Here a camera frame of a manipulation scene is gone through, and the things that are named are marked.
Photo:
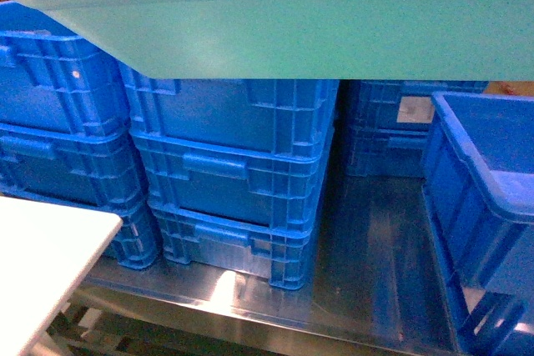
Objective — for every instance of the blue crate stack middle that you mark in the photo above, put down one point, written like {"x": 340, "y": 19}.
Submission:
{"x": 236, "y": 168}

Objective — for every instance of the steel shelf surface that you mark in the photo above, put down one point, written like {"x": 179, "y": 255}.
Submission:
{"x": 375, "y": 291}

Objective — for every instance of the teal plastic tray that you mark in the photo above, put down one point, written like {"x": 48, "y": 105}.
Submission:
{"x": 397, "y": 39}

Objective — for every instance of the large blue open crate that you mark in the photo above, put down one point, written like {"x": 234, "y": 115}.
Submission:
{"x": 478, "y": 193}

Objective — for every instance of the blue crate stack back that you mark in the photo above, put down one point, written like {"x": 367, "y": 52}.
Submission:
{"x": 388, "y": 123}

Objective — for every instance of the blue crate stack left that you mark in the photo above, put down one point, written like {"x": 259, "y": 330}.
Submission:
{"x": 64, "y": 130}

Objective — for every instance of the blue crate stack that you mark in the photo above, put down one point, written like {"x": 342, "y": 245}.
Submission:
{"x": 388, "y": 123}
{"x": 64, "y": 130}
{"x": 236, "y": 168}

